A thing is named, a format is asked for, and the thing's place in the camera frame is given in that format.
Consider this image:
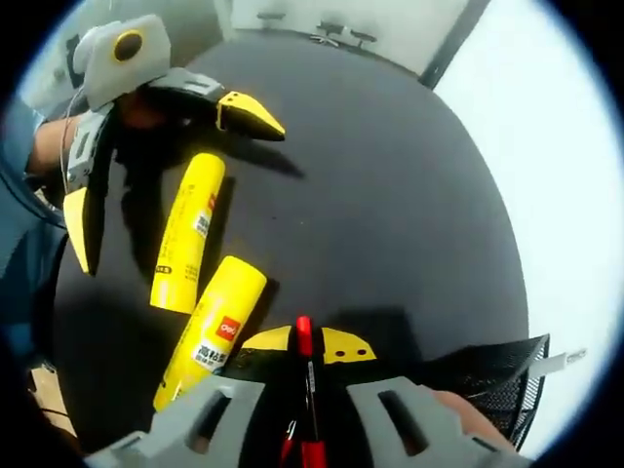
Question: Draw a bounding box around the operator in blue shirt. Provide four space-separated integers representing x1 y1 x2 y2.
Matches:
0 97 70 353

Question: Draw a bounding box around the person's right hand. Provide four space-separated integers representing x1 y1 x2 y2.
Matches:
433 389 519 453

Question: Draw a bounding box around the red and black pen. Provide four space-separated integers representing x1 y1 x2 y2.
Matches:
279 315 324 468

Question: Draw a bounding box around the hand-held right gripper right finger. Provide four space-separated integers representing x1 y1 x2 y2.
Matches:
318 327 533 468

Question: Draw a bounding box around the person's left hand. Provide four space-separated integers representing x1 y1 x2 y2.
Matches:
113 87 218 163

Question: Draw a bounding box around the black office chair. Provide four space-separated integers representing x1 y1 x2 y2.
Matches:
347 27 377 51
311 20 345 47

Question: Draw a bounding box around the black partition frame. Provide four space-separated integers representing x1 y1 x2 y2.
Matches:
420 0 491 90

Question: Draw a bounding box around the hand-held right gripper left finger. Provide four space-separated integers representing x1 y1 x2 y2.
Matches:
84 325 294 468

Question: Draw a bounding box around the black mesh holder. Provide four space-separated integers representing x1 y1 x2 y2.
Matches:
422 332 553 453

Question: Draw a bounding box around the yellow glue stick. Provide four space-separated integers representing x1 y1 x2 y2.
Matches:
147 152 227 314
152 254 269 413

